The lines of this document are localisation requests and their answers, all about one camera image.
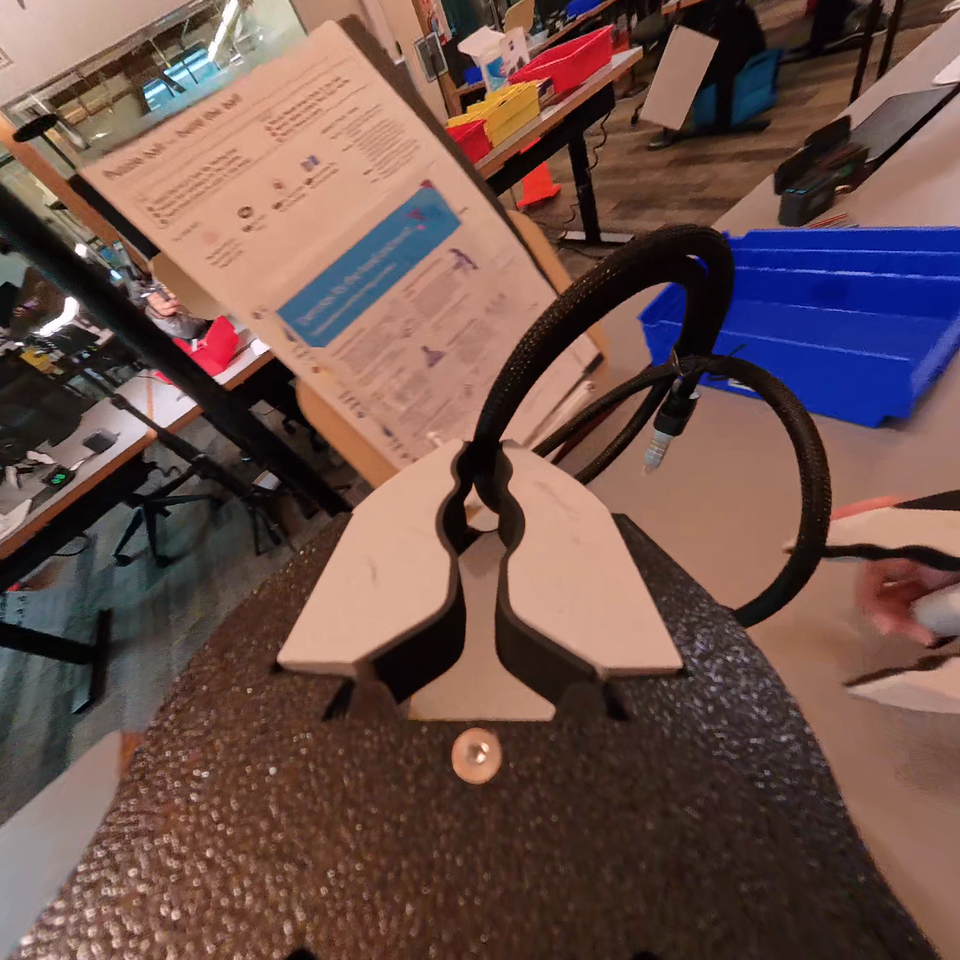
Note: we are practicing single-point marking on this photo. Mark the brown document stand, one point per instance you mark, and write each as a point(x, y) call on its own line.
point(337, 442)

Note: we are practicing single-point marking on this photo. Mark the person's right hand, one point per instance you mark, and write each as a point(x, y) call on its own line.
point(892, 596)

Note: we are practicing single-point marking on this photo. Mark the dark laptop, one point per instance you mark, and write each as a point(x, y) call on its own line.
point(900, 124)

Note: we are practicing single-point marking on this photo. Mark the desk with black legs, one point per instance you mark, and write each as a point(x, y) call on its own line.
point(585, 127)

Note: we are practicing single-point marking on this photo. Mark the white board panel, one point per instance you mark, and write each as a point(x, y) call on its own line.
point(679, 79)

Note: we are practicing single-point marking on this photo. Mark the large blue plastic bin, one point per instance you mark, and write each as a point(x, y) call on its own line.
point(825, 322)

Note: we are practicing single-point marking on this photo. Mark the black electronic device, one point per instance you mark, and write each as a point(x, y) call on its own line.
point(814, 180)

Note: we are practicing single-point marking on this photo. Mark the orange traffic cone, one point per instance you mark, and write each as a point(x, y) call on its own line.
point(538, 184)

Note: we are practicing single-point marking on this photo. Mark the large red plastic bin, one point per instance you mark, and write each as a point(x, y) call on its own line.
point(570, 56)

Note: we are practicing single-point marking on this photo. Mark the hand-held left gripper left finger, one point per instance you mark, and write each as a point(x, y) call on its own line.
point(375, 570)

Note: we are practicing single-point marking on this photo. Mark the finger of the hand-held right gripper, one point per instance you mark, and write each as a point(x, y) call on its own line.
point(930, 686)
point(900, 529)

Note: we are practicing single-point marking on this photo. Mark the small red plastic bin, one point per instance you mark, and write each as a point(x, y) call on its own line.
point(469, 139)

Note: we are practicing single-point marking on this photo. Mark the black tripod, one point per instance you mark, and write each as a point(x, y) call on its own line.
point(195, 487)

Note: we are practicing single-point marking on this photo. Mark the stack of yellow bins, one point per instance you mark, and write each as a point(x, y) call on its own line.
point(510, 112)

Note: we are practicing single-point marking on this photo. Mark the wooden edged desk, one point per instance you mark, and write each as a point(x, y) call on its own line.
point(112, 450)

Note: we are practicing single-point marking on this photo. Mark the white wipes container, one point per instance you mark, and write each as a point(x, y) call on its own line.
point(484, 60)

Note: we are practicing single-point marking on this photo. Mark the printed instruction sheet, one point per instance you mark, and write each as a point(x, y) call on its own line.
point(322, 225)

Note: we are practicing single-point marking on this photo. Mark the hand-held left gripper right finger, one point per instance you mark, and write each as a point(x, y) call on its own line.
point(585, 577)

